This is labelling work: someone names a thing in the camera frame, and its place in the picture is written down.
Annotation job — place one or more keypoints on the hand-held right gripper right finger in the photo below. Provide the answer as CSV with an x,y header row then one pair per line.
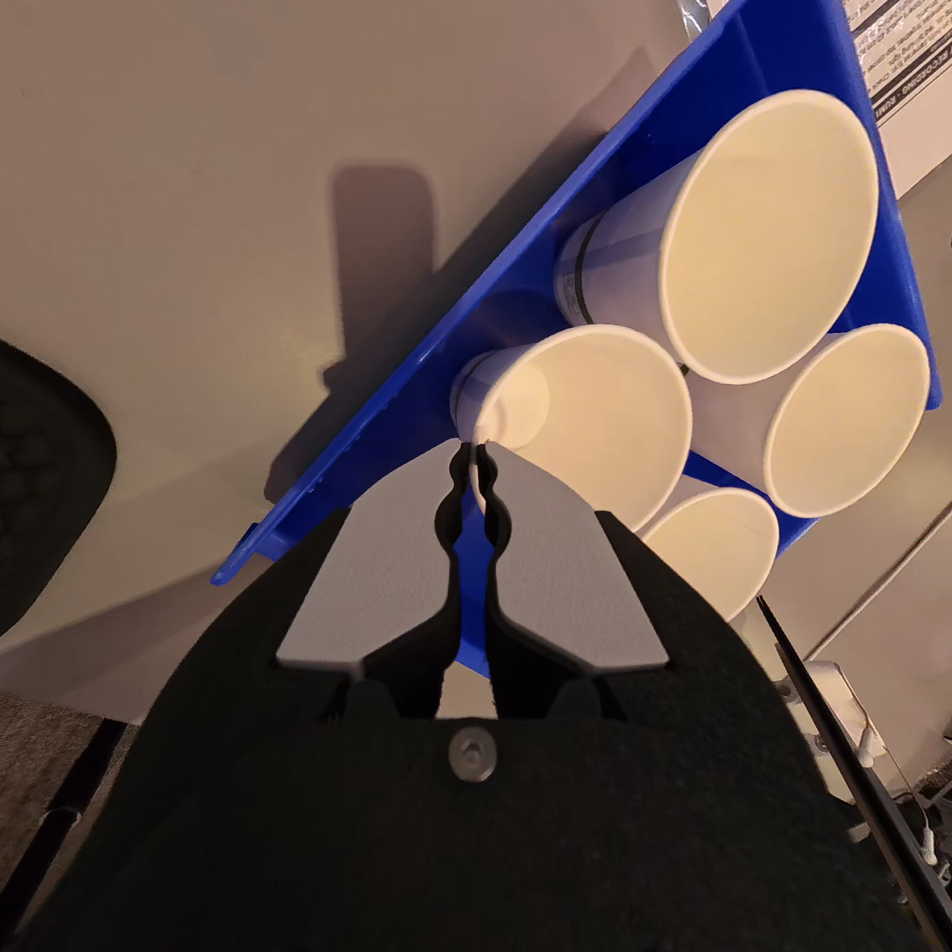
x,y
573,587

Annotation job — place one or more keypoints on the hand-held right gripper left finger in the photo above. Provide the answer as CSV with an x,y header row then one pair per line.
x,y
372,580

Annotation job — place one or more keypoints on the blue plastic bin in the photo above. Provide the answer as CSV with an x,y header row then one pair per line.
x,y
896,260

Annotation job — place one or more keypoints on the black quilted mouse pad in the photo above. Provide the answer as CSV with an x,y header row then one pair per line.
x,y
52,483

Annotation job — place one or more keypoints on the laminated instruction sheet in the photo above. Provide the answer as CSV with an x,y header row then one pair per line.
x,y
922,89

